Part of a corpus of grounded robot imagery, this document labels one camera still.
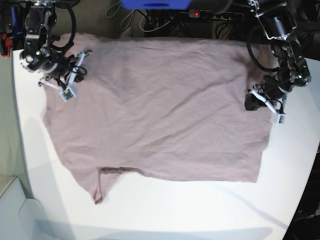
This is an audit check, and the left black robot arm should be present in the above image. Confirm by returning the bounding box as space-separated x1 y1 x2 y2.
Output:
244 0 312 114

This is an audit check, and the white looped cable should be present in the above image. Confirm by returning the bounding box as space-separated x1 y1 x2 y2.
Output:
120 9 151 33

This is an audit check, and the mauve pink t-shirt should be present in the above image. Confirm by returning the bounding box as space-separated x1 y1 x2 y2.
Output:
43 34 272 204

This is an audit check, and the red and black clamp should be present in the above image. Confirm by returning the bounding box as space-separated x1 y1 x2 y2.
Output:
0 32 13 58

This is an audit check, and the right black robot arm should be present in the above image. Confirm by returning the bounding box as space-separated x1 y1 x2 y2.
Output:
19 0 92 93

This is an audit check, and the black power strip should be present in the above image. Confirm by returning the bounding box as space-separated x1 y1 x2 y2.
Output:
188 9 244 21

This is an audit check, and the blue plastic bin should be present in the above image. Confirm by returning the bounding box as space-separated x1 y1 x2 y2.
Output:
121 0 191 10

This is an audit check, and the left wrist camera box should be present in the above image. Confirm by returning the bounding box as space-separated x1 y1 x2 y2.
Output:
270 112 287 125

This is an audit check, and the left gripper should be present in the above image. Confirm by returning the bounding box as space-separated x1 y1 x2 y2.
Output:
244 84 287 114

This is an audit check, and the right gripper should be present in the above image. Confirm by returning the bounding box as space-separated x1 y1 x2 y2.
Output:
38 49 92 91

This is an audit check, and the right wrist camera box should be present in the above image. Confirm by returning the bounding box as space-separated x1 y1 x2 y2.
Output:
59 86 77 103

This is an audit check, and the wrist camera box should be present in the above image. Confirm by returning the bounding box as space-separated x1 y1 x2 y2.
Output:
59 86 77 103
270 112 287 125

